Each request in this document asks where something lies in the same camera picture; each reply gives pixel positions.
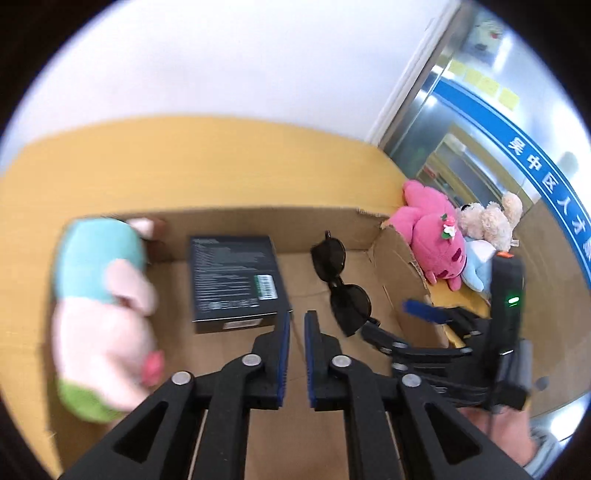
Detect metal door frame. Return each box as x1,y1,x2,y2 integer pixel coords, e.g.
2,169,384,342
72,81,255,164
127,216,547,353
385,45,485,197
367,4,476,160

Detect cartoon sheep poster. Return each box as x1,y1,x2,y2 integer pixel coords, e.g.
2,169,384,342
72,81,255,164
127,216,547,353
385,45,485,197
466,14,509,52

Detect small black product box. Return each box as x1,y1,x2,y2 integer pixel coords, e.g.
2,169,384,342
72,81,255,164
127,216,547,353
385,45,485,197
188,235,291,334

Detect beige plush toy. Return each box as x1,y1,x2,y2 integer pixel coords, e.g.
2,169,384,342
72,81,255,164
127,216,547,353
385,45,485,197
455,191,523,252

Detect blue glass door stripe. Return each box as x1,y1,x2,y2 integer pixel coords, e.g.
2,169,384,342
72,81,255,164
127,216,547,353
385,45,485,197
431,76,591,259

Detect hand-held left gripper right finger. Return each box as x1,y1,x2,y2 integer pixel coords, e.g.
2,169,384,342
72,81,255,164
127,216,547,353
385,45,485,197
303,310,532,480

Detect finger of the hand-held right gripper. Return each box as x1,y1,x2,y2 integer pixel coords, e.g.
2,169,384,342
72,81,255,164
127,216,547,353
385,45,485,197
360,323,472,370
403,299,490,342

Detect person's right hand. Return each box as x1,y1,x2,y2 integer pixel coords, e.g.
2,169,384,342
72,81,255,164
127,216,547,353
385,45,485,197
462,405,536,468

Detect pink plush bear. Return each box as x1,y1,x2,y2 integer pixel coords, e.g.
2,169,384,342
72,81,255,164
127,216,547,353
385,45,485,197
390,180,467,291

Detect brown cardboard box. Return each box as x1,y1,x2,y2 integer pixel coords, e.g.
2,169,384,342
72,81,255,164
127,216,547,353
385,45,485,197
65,205,451,480

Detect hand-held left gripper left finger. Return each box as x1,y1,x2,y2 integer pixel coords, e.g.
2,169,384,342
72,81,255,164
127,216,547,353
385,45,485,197
60,310,293,480

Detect black sunglasses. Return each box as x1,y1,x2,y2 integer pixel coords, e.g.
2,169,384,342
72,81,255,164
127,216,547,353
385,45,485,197
310,231,380,337

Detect light blue plush toy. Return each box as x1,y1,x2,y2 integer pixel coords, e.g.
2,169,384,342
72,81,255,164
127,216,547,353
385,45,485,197
461,240,502,301

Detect teal and pink plush pig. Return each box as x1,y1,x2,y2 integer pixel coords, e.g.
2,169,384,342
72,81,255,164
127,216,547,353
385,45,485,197
51,217,169,423

